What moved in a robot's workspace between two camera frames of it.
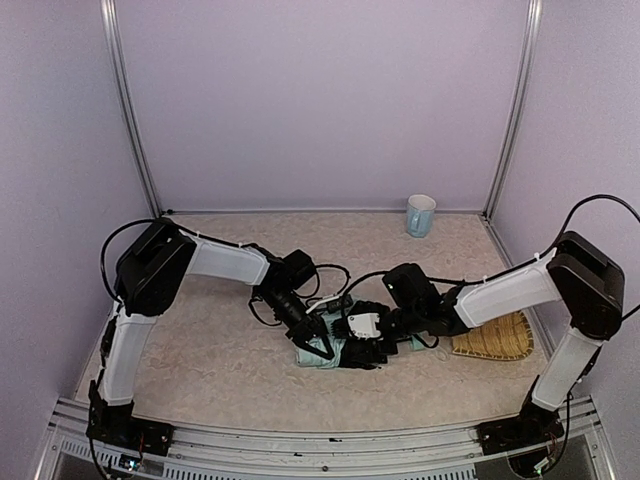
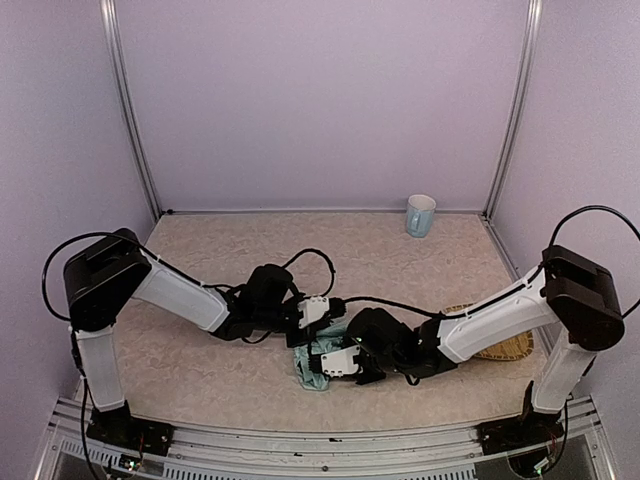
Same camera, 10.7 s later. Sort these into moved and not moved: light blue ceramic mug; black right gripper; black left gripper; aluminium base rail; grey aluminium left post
Moved: black right gripper; black left gripper
Not moved: grey aluminium left post; aluminium base rail; light blue ceramic mug
